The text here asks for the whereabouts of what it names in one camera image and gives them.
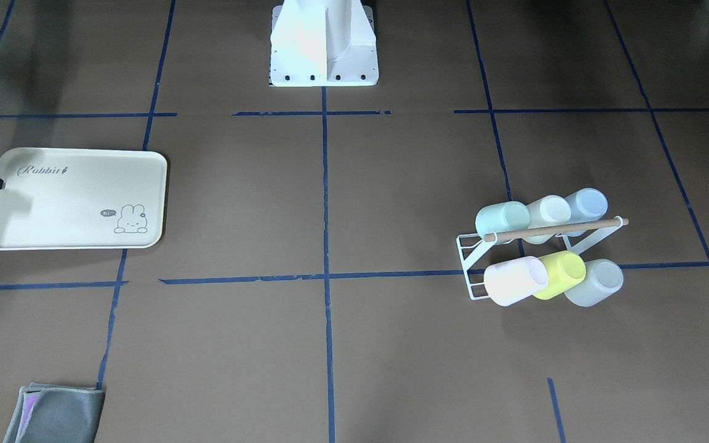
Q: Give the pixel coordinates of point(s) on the cream rabbit tray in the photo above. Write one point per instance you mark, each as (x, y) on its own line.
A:
(64, 198)

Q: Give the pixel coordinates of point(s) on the green cup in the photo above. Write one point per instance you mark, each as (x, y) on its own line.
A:
(501, 218)

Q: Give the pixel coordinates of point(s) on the pink cup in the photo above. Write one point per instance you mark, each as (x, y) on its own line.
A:
(514, 280)

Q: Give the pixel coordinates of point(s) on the cream cup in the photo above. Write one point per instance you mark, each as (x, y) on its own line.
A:
(549, 211)

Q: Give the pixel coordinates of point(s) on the yellow cup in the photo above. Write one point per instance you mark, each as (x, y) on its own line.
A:
(565, 270)

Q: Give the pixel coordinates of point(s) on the blue cup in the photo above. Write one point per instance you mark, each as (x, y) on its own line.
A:
(587, 205)

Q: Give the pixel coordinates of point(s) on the grey cup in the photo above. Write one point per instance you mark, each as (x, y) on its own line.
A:
(602, 279)

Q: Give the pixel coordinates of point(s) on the grey folded cloth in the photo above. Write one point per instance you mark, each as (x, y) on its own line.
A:
(55, 413)

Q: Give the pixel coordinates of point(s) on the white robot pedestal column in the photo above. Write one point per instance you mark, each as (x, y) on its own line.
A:
(323, 44)

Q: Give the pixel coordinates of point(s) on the wooden rack handle rod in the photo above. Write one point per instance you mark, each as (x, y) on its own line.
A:
(554, 230)

